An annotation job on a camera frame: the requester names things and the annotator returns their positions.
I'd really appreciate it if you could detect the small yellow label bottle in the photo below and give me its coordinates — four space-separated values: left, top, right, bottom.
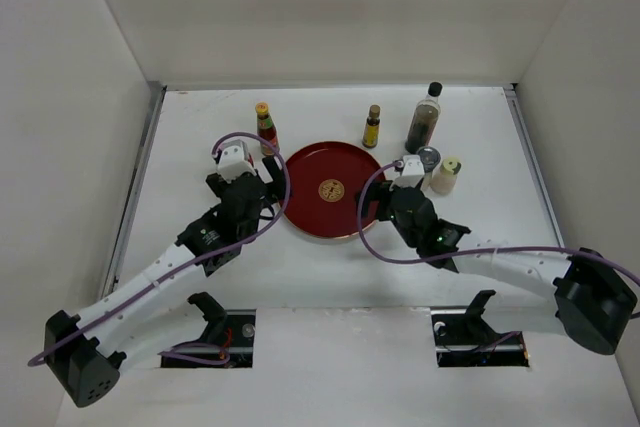
362 104 381 148

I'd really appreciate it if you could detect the tall dark soy bottle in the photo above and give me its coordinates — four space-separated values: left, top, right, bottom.
405 82 443 154

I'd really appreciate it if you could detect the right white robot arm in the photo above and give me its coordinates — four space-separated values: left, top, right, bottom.
356 180 639 355

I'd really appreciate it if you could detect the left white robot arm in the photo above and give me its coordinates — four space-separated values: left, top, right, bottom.
30 143 291 408

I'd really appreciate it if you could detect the yellow cap sauce bottle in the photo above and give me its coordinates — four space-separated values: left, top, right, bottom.
255 102 279 156

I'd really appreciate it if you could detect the yellow lid spice shaker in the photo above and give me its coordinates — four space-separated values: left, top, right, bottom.
430 157 462 195

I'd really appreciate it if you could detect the red round tray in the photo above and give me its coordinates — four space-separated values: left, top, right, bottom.
285 141 380 239

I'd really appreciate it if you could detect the grey lid pepper shaker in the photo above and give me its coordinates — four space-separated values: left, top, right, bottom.
416 146 441 192

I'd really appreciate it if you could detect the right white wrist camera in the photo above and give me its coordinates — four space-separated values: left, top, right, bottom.
393 155 425 188

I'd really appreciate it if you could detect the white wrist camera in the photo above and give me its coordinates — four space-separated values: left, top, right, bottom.
393 155 425 188
212 140 256 183

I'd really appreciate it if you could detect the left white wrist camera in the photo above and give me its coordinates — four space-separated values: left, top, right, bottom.
212 140 256 183

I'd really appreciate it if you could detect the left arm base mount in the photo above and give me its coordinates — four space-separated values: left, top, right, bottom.
160 292 257 369

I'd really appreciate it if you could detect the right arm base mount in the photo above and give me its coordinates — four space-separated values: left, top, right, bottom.
430 290 529 368

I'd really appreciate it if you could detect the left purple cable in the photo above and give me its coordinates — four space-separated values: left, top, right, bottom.
27 132 294 367

